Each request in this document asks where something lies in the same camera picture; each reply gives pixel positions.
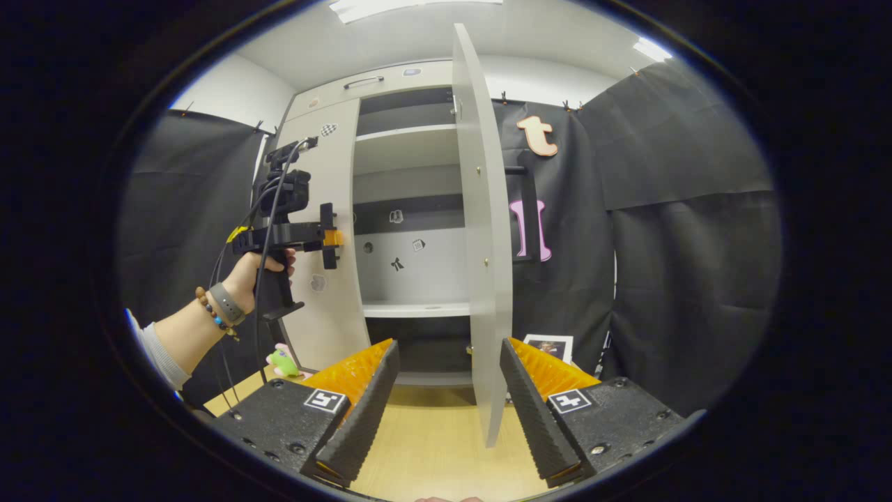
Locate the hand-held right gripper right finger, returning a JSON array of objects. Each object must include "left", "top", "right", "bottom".
[{"left": 499, "top": 337, "right": 701, "bottom": 489}]

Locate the long ceiling light panel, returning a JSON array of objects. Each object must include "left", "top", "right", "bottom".
[{"left": 329, "top": 0, "right": 504, "bottom": 24}]

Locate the black cable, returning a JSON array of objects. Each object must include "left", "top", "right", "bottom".
[{"left": 209, "top": 138, "right": 311, "bottom": 405}]

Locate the beaded bracelet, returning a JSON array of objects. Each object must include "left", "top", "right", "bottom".
[{"left": 195, "top": 286, "right": 241, "bottom": 342}]

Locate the grey wristband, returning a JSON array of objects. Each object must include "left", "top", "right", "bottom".
[{"left": 209, "top": 282, "right": 247, "bottom": 327}]

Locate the green and pink toy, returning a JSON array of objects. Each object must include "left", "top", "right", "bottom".
[{"left": 267, "top": 343, "right": 311, "bottom": 381}]

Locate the white framed picture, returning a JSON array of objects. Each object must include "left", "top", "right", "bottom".
[{"left": 523, "top": 334, "right": 574, "bottom": 365}]

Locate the light grey shoe cabinet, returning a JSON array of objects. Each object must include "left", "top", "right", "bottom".
[{"left": 275, "top": 59, "right": 513, "bottom": 391}]

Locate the small ceiling light panel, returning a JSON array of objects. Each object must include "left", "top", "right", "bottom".
[{"left": 633, "top": 38, "right": 673, "bottom": 63}]

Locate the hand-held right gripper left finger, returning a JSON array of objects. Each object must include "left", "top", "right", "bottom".
[{"left": 213, "top": 339, "right": 401, "bottom": 489}]

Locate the light grey cabinet door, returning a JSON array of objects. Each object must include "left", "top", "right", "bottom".
[
  {"left": 277, "top": 98, "right": 371, "bottom": 372},
  {"left": 452, "top": 23, "right": 515, "bottom": 448}
]

